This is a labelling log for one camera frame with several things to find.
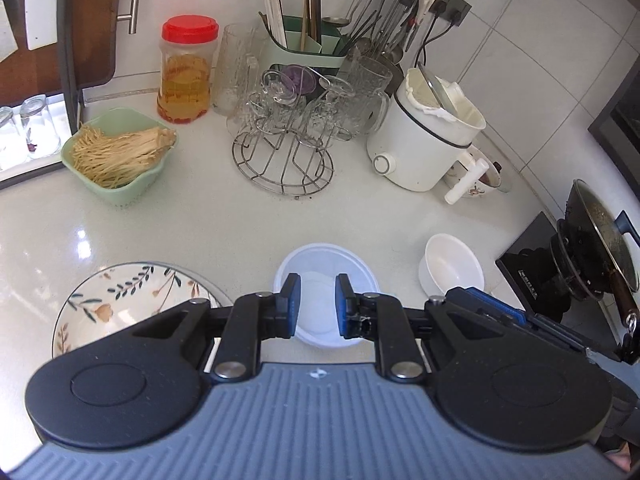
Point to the bundle of dried noodles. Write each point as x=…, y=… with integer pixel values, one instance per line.
x=120, y=155

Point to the bunch of chopsticks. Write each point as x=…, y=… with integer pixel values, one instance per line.
x=280, y=15

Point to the red-lidded plastic jar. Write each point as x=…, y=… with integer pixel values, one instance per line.
x=184, y=80

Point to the black cooking pot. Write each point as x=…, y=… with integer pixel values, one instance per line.
x=575, y=265

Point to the metal wok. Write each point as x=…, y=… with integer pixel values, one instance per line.
x=595, y=220

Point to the white drip tray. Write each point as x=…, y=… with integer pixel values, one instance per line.
x=65, y=150

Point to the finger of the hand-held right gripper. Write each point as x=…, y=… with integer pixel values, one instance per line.
x=500, y=305

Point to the textured glass mug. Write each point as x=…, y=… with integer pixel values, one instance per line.
x=370, y=92

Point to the floral rabbit print plate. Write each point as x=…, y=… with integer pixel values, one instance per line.
x=100, y=305

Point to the wooden cutting board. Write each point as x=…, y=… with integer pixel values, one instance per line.
x=95, y=25

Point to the green utensil holder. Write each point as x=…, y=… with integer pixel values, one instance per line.
x=300, y=47

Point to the white electric cooking pot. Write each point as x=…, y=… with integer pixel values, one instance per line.
x=415, y=155

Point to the tall glass pitcher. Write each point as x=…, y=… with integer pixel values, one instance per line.
x=235, y=70

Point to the black wall socket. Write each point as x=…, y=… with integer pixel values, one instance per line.
x=452, y=5

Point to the black induction cooker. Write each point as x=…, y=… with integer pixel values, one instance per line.
x=530, y=265

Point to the green plastic basket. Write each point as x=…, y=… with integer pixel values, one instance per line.
x=127, y=192

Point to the black metal rack frame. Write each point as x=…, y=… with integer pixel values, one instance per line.
x=69, y=60

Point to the black oven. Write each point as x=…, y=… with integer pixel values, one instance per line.
x=622, y=115

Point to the small floral bowl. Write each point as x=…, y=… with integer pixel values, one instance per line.
x=482, y=180

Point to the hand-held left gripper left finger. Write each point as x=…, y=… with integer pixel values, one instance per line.
x=293, y=306

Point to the hanging kitchen utensils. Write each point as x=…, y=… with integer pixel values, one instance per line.
x=385, y=10

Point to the clear drinking glass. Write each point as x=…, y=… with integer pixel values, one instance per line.
x=41, y=125
x=11, y=140

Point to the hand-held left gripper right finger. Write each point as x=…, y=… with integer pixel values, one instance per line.
x=343, y=306

